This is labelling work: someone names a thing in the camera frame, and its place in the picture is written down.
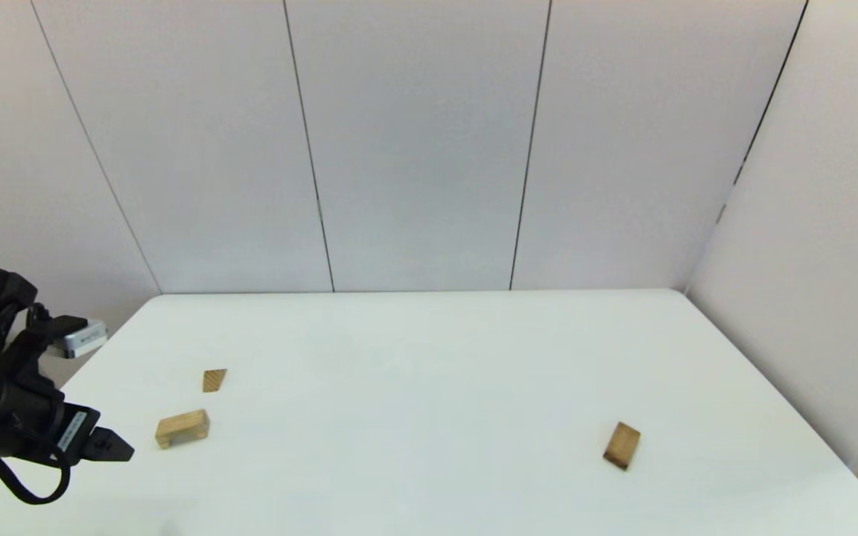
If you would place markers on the arched wooden building block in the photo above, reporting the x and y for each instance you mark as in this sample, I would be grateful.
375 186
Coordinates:
183 428

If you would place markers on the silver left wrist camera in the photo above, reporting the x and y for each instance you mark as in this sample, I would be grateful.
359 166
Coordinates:
83 339

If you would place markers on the rectangular wooden building block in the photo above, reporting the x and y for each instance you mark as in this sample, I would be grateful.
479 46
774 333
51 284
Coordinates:
621 445

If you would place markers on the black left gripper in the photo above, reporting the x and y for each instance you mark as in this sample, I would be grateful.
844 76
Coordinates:
64 435

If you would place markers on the triangular striped wooden block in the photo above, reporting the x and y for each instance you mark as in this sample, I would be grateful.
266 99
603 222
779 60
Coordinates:
214 380

